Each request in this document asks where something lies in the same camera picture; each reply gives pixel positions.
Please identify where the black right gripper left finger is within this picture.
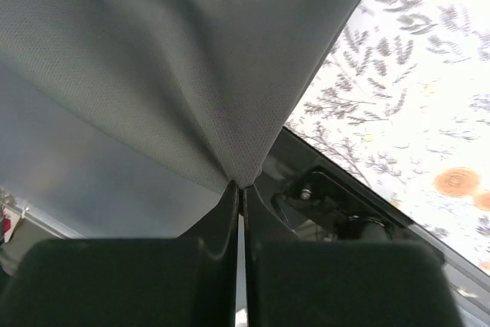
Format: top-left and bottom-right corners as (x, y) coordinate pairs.
(1, 182), (240, 326)

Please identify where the floral patterned table mat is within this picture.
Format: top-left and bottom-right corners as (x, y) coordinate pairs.
(287, 0), (489, 270)

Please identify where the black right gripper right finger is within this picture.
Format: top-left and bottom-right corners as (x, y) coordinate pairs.
(242, 187), (462, 327)

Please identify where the dark grey t shirt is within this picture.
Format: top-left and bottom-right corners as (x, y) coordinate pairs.
(1, 0), (360, 237)

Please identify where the aluminium frame rail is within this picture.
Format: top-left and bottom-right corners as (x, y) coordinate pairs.
(1, 188), (83, 244)

